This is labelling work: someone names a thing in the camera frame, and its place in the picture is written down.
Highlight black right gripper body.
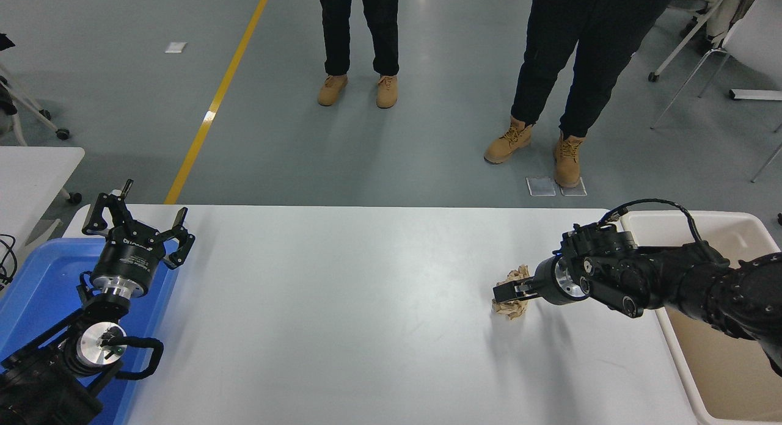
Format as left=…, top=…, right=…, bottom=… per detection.
left=530, top=258, right=566, bottom=307

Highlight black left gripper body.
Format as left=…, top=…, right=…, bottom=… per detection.
left=92, top=231, right=167, bottom=289

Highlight tan paper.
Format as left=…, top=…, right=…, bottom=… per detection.
left=492, top=264, right=531, bottom=321

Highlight blue plastic tray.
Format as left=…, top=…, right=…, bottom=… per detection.
left=0, top=238, right=181, bottom=425

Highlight white wheeled stand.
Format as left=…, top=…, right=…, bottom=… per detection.
left=0, top=62, right=71, bottom=142

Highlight large pale bin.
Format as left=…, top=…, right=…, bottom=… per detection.
left=620, top=210, right=782, bottom=425

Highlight person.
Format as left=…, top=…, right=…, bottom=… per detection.
left=484, top=0, right=682, bottom=189
left=316, top=0, right=400, bottom=109

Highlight white wheeled rack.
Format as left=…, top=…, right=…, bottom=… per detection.
left=648, top=0, right=731, bottom=82

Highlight white chair chrome legs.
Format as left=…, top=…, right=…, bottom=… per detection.
left=649, top=0, right=782, bottom=130

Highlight beige hanging garment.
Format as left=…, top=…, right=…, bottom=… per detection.
left=678, top=0, right=764, bottom=44

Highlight black cable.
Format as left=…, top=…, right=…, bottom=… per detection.
left=0, top=234, right=18, bottom=291

